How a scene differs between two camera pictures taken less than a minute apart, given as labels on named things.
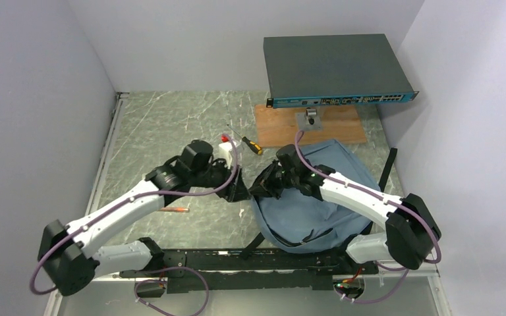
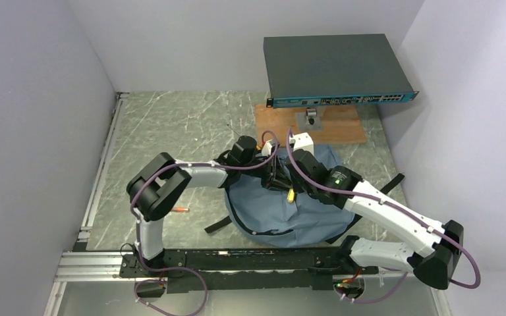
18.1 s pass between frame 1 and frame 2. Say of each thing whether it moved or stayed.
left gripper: moved
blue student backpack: moved
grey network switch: stayed
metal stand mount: stayed
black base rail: stayed
